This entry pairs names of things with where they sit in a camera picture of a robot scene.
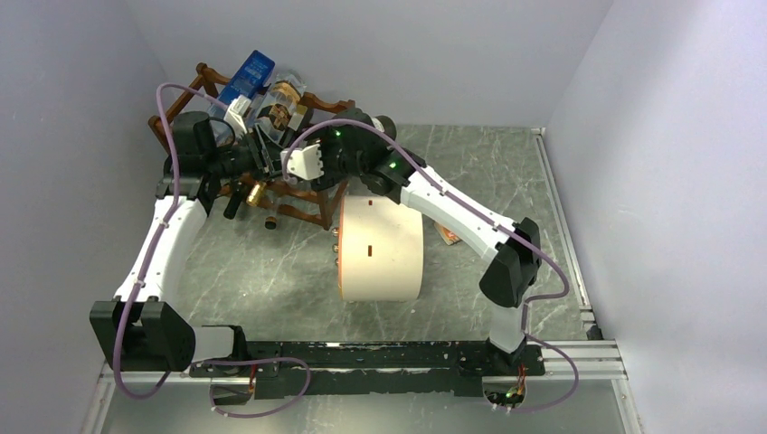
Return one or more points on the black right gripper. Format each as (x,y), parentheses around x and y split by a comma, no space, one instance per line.
(329,178)

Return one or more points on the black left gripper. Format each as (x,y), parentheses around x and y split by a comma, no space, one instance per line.
(269,152)

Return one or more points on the clear glass liquor bottle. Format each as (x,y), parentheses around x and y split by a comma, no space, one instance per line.
(279,104)

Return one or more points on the dark green wine bottle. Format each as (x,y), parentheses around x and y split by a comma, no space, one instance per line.
(385,125)

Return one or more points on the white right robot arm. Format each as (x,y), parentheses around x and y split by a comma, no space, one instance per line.
(352,144)

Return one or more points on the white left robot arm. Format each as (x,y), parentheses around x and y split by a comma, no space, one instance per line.
(138,330)

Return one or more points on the gold capped bottle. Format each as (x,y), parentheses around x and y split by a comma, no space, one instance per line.
(256,193)

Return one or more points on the dark bottle white label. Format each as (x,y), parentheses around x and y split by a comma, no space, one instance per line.
(299,121)

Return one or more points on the black capped bottle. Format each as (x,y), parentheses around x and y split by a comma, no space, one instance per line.
(238,194)

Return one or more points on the brown wooden wine rack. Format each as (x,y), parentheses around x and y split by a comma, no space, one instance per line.
(302,204)

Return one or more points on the blue boxed bottle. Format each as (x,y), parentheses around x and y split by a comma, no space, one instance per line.
(250,80)

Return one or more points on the white cylindrical container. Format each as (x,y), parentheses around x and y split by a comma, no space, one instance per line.
(380,250)

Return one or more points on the orange patterned small card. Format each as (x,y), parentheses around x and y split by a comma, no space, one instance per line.
(449,237)

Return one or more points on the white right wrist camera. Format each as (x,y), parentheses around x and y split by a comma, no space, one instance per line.
(303,163)

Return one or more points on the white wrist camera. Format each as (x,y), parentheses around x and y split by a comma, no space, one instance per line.
(303,163)
(239,114)

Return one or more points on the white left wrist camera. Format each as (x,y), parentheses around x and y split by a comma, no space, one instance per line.
(239,114)

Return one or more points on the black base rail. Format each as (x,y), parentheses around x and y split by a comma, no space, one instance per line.
(284,369)

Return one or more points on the aluminium frame rail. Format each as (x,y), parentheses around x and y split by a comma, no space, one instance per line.
(584,389)

